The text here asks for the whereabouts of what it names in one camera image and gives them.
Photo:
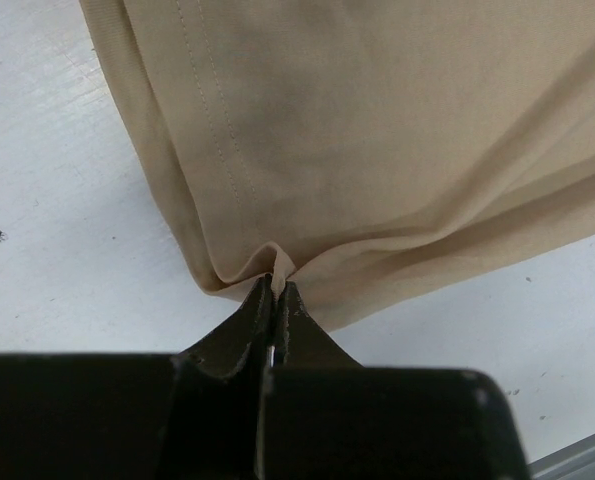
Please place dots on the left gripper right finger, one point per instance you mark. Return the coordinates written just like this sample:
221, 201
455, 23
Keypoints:
325, 416

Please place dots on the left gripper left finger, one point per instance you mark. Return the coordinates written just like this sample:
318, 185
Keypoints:
189, 415

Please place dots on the beige t shirt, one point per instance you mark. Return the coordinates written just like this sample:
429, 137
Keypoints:
369, 151

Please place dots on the aluminium front rail frame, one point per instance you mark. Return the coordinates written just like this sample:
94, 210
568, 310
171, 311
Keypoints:
577, 461

